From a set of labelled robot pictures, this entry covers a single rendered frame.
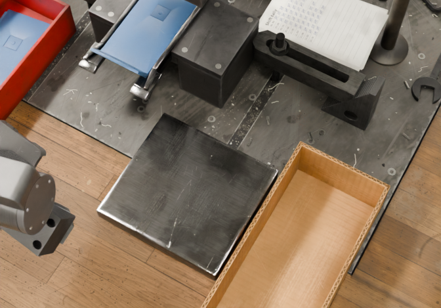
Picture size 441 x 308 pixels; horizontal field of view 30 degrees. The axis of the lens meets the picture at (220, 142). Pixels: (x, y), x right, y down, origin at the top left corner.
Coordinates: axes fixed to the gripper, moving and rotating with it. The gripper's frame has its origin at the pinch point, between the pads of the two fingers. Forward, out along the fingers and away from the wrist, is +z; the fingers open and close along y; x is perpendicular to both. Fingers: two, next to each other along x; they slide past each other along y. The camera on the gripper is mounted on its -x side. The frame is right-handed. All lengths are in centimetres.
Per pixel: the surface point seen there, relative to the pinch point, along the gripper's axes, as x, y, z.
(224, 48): -6.5, 23.6, 15.0
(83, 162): 0.7, 1.5, 13.1
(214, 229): -18.8, 4.6, 11.3
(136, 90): -1.4, 13.5, 10.0
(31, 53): 14.3, 9.6, 11.8
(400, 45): -23, 37, 30
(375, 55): -21.3, 33.9, 28.8
